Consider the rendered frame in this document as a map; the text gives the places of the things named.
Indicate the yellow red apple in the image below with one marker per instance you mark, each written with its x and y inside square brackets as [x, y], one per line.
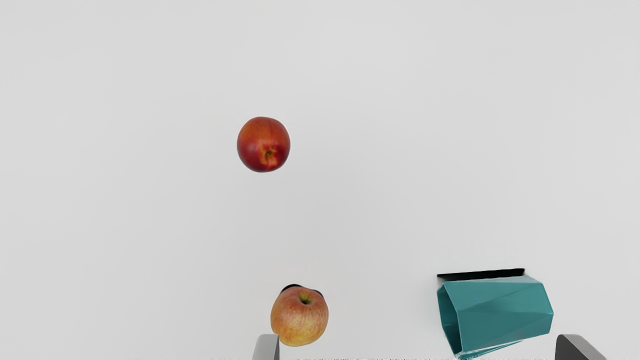
[299, 317]

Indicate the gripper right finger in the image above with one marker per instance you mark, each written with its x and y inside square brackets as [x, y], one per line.
[577, 349]

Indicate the teal faceted mug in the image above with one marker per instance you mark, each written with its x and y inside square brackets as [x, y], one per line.
[495, 314]

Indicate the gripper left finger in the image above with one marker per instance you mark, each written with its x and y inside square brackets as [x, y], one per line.
[267, 348]

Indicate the dark red apple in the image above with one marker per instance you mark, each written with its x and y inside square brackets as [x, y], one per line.
[263, 144]

